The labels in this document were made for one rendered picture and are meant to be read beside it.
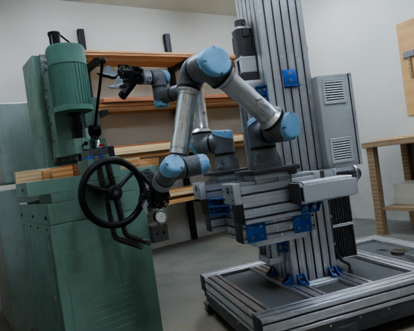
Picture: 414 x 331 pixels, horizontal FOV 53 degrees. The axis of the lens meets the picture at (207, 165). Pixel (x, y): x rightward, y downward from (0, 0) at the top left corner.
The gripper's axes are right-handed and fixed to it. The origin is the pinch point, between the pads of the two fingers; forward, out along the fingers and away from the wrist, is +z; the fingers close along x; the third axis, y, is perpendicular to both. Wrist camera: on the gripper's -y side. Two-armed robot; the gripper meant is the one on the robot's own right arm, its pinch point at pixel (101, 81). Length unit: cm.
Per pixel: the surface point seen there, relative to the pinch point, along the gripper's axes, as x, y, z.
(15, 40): -242, -75, -17
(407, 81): -25, -13, -322
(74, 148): 15.7, -26.1, 15.8
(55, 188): 36, -31, 30
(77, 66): -4.4, 5.2, 10.4
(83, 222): 46, -44, 21
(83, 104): 6.9, -8.0, 10.3
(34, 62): -30.3, -4.3, 22.3
